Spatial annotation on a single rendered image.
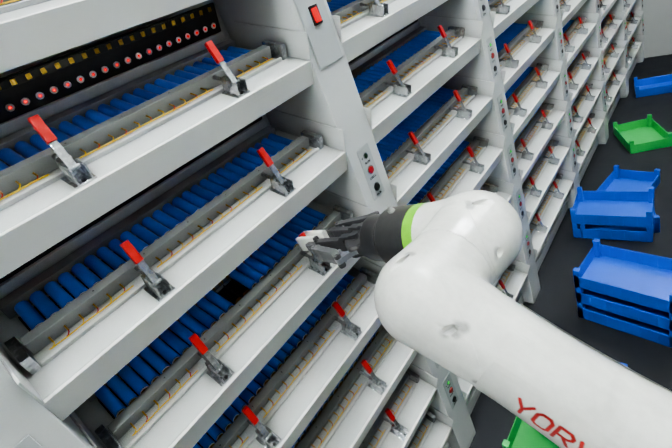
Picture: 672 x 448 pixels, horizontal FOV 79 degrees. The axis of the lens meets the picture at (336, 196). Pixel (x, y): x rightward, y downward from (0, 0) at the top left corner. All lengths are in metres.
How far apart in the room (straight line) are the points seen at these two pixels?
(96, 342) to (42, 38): 0.38
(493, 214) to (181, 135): 0.43
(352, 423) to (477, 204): 0.69
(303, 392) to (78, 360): 0.44
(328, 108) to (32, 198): 0.49
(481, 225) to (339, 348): 0.54
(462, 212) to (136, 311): 0.46
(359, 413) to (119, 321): 0.62
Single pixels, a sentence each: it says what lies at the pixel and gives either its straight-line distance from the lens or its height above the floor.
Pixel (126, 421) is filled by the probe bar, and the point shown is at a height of 0.97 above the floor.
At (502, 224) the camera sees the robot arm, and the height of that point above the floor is 1.11.
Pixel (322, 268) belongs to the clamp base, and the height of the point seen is 0.95.
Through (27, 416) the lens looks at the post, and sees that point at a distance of 0.64.
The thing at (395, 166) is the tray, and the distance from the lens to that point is 1.09.
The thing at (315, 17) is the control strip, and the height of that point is 1.37.
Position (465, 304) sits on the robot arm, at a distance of 0.42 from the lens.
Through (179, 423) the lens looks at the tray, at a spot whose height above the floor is 0.93.
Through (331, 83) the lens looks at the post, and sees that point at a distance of 0.82.
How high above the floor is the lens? 1.40
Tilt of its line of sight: 25 degrees down
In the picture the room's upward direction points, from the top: 23 degrees counter-clockwise
